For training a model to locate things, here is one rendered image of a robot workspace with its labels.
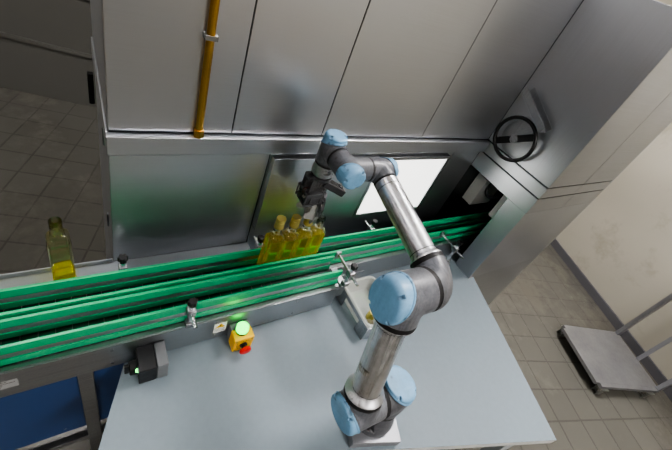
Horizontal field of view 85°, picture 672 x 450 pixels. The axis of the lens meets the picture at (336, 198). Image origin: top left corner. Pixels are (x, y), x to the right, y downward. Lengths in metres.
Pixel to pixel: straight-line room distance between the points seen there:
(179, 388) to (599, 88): 1.84
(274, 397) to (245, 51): 1.07
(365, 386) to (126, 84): 0.97
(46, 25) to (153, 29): 2.82
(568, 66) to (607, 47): 0.14
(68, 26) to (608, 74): 3.51
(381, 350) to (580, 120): 1.26
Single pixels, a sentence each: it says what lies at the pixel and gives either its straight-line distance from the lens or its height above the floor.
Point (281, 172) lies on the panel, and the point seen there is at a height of 1.26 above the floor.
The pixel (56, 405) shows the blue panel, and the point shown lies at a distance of 1.59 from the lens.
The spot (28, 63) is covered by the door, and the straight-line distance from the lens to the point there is 4.00.
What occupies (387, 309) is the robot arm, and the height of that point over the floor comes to 1.36.
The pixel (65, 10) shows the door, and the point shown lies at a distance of 3.69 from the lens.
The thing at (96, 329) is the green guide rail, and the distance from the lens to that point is 1.24.
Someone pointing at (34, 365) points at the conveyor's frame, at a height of 0.88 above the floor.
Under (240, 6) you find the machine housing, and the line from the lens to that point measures 1.02.
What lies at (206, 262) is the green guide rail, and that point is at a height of 0.94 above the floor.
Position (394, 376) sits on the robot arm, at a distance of 1.25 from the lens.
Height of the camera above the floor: 2.01
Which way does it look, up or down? 36 degrees down
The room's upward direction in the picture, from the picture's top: 24 degrees clockwise
